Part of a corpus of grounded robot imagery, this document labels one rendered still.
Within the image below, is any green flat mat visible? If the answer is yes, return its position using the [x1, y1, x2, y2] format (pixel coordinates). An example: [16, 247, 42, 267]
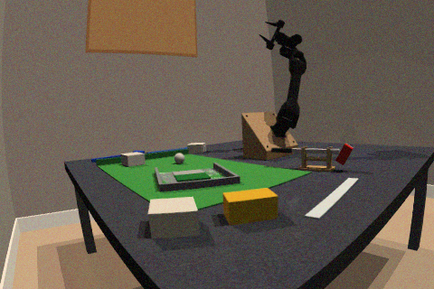
[97, 154, 311, 210]

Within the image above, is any grey ball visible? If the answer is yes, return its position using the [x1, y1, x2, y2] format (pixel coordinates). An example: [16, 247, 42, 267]
[175, 154, 185, 163]

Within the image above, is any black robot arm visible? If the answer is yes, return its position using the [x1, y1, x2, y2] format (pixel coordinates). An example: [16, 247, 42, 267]
[270, 32, 307, 137]

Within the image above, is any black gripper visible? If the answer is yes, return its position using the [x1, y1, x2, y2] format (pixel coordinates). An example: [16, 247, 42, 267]
[259, 20, 288, 50]

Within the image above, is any white flat strip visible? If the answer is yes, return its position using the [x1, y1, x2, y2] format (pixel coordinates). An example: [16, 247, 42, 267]
[305, 178, 358, 219]

